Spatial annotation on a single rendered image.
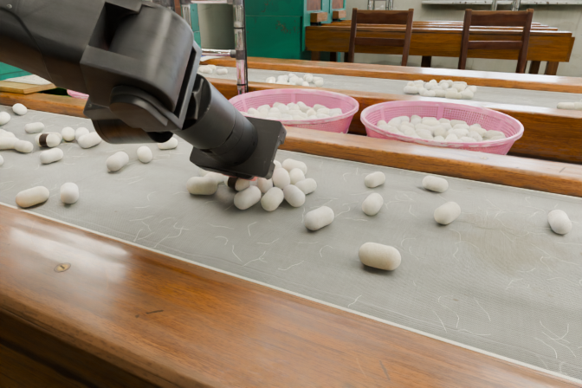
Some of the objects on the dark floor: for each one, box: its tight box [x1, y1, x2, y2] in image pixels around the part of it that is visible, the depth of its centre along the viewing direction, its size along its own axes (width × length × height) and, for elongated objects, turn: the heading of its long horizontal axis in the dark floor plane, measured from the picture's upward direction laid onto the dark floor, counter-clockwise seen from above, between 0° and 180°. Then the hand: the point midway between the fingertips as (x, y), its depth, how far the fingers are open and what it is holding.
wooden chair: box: [347, 8, 414, 67], centre depth 270 cm, size 44×43×91 cm
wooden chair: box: [457, 9, 534, 74], centre depth 248 cm, size 44×43×91 cm
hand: (264, 166), depth 53 cm, fingers closed
